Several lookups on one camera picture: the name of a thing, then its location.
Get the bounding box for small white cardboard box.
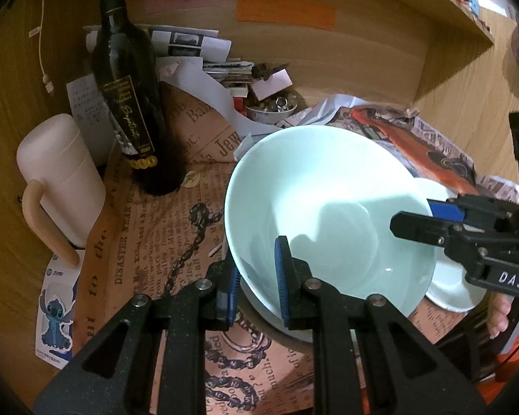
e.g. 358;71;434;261
251;67;292;101

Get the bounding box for orange sticky note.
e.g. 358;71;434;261
236;0;337;32

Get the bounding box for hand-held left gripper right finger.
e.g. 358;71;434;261
273;236;489;415

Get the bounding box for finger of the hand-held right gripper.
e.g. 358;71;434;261
427;193;519;234
389;210;519;269

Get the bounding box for small bowl of trinkets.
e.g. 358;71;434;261
244;93;298;125

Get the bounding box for mint green plate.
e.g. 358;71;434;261
415;177;487;312

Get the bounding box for white handwritten note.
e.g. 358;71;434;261
66;75;117;167

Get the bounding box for person's right hand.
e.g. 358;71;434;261
486;292;513;341

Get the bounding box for wooden desk hutch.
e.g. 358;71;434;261
0;0;519;415

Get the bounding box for white paper sheet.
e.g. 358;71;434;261
158;61;266;137

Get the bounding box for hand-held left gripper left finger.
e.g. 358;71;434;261
34;261;243;415

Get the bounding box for newspaper print table mat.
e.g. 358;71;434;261
73;82;519;415

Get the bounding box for pale pink mug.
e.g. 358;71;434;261
16;113;107;269

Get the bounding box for white hanging cord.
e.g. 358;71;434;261
37;0;55;95

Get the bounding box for stack of newspapers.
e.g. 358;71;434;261
84;24;254;96

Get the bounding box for blue cartoon sticker card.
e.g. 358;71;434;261
35;251;87;370

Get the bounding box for mint green bowl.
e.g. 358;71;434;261
224;126;437;317

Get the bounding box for dark wine bottle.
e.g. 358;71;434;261
89;0;167;195

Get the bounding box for crumpled white paper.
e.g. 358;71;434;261
300;93;368;129

